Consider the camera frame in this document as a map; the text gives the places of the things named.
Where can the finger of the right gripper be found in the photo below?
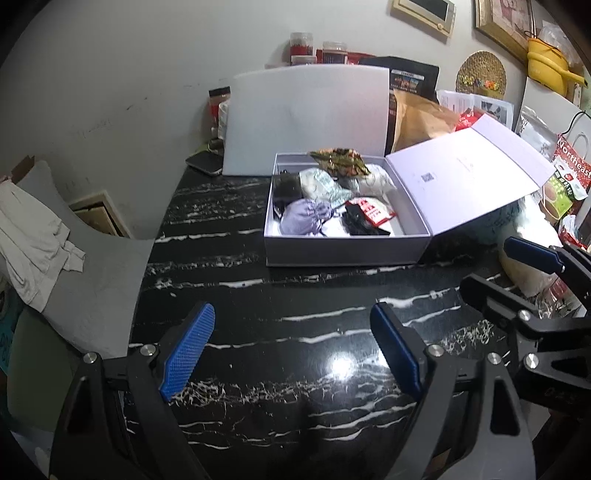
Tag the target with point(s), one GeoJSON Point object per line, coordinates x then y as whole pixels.
{"type": "Point", "coordinates": [503, 308]}
{"type": "Point", "coordinates": [544, 259]}

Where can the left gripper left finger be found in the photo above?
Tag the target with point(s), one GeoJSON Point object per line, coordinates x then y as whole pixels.
{"type": "Point", "coordinates": [180, 349]}

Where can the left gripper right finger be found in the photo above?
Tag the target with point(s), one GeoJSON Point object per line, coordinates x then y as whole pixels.
{"type": "Point", "coordinates": [401, 347]}

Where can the nutritious cereal bag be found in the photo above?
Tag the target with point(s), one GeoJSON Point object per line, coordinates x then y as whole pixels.
{"type": "Point", "coordinates": [341, 162]}

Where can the smoky transparent square box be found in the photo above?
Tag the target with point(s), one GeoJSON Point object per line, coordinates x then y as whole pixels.
{"type": "Point", "coordinates": [286, 190]}

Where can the red green snack bag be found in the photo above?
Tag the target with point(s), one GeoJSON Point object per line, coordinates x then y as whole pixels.
{"type": "Point", "coordinates": [568, 188]}

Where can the grey chair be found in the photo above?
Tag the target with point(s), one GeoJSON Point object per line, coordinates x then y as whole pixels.
{"type": "Point", "coordinates": [93, 309]}

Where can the white gift box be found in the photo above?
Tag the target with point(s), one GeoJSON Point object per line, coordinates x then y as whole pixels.
{"type": "Point", "coordinates": [441, 184]}

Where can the black polka dot cloth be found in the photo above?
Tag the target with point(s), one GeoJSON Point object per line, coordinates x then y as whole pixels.
{"type": "Point", "coordinates": [357, 224]}

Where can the red white snack packet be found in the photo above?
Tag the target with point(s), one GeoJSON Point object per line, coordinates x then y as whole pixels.
{"type": "Point", "coordinates": [374, 211]}

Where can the brown paper bag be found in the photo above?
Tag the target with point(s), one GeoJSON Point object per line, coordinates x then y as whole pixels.
{"type": "Point", "coordinates": [418, 119]}

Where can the white cloth on chair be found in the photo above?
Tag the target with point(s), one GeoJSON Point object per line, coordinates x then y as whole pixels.
{"type": "Point", "coordinates": [35, 246]}

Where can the white patterned snack pouch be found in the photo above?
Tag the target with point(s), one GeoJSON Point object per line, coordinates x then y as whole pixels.
{"type": "Point", "coordinates": [318, 185]}

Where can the woven round basket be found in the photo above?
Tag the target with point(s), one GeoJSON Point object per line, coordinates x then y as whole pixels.
{"type": "Point", "coordinates": [482, 73]}

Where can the yellow plastic pot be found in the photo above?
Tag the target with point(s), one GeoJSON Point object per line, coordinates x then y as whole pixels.
{"type": "Point", "coordinates": [549, 67]}

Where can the black smartphone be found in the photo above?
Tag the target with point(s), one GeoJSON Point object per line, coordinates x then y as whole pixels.
{"type": "Point", "coordinates": [206, 162]}

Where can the black printed bag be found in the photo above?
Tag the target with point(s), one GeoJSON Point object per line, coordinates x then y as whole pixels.
{"type": "Point", "coordinates": [408, 75]}

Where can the gold framed picture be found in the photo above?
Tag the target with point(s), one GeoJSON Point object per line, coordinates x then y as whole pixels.
{"type": "Point", "coordinates": [509, 23]}

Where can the white foam board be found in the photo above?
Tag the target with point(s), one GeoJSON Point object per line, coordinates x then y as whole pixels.
{"type": "Point", "coordinates": [304, 108]}

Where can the dark glass jar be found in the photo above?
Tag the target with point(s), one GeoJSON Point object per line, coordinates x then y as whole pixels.
{"type": "Point", "coordinates": [334, 52]}

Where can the lilac drawstring pouch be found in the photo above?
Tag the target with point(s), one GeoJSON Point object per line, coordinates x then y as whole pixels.
{"type": "Point", "coordinates": [305, 217]}

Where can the wooden picture frame on floor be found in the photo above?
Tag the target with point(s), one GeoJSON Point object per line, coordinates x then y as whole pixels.
{"type": "Point", "coordinates": [98, 211]}

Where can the cream framed wall panel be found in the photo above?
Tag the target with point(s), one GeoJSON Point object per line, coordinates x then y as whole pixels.
{"type": "Point", "coordinates": [438, 14]}

